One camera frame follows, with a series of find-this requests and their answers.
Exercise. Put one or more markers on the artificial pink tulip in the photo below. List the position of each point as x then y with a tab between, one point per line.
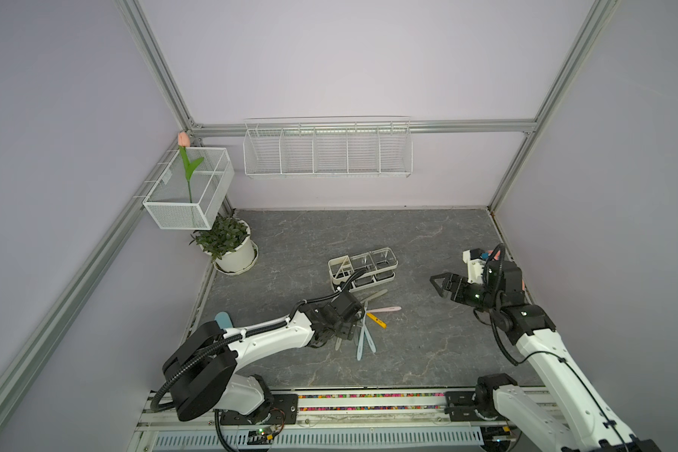
189	165

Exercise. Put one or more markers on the beige toothbrush holder tray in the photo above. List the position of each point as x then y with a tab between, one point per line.
363	271

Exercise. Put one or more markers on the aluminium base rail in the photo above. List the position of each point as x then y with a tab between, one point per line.
374	419

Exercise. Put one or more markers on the white wire basket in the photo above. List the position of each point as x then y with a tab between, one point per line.
167	200

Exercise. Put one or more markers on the yellow toothbrush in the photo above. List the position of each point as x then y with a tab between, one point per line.
377	320

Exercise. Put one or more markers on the teal hand shovel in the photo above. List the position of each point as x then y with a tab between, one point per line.
223	320

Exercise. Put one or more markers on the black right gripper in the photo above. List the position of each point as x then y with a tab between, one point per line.
455	281

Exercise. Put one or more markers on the long white wire shelf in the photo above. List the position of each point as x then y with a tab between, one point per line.
332	147

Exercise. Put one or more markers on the light blue toothbrush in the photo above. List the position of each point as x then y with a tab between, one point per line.
367	337
361	344

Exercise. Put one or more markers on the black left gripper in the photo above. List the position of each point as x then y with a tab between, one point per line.
347	330

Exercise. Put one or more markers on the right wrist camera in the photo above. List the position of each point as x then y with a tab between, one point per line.
476	260

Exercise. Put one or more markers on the potted green plant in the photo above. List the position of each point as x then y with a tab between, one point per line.
229	244

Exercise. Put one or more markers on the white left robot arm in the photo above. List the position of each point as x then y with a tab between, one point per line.
204	373

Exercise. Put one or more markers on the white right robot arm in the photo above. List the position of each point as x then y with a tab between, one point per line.
526	334

